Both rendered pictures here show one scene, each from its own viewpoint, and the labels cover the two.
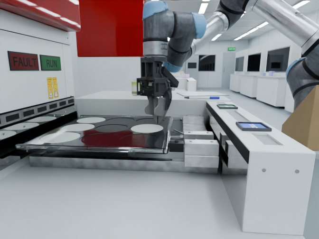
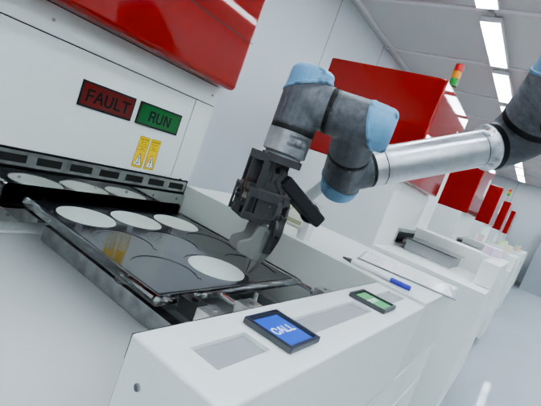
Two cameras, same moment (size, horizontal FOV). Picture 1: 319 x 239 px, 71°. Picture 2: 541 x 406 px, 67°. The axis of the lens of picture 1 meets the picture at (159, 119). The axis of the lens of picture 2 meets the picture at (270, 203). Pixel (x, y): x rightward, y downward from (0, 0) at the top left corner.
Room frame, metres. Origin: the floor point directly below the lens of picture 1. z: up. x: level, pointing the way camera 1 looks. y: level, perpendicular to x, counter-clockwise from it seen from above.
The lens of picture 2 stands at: (0.09, -0.32, 1.12)
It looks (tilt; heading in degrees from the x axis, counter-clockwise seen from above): 7 degrees down; 27
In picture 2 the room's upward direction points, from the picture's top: 20 degrees clockwise
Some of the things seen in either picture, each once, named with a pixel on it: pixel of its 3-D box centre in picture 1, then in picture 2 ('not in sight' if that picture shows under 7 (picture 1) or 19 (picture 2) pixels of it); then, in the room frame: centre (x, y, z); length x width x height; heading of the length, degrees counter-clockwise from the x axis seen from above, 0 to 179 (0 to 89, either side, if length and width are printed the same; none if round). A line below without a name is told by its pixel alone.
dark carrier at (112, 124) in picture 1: (111, 128); (171, 242); (0.68, 0.15, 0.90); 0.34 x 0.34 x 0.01; 85
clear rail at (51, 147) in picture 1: (89, 148); (80, 242); (0.50, 0.16, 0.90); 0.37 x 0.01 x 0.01; 85
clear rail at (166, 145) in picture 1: (169, 130); (243, 288); (0.67, -0.03, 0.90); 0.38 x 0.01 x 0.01; 175
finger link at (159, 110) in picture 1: (158, 111); (250, 249); (0.70, 0.00, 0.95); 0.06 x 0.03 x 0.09; 144
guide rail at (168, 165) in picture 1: (121, 163); (125, 294); (0.56, 0.10, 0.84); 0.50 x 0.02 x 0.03; 85
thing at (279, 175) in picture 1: (234, 140); (317, 365); (0.58, -0.21, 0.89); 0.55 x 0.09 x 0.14; 175
